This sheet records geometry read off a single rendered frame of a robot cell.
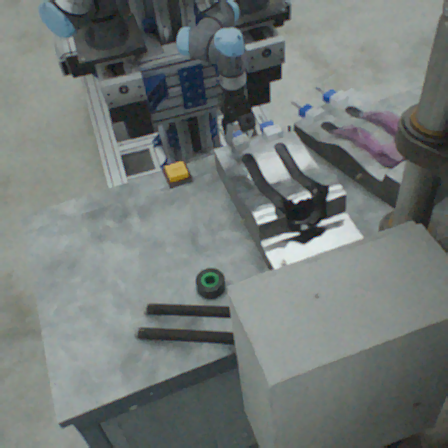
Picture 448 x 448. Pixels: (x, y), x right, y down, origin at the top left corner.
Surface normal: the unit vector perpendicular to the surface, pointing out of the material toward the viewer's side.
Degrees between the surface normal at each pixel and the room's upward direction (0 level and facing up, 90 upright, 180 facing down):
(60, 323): 0
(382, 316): 0
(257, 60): 90
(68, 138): 0
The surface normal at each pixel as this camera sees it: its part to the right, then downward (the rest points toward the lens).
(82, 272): -0.09, -0.64
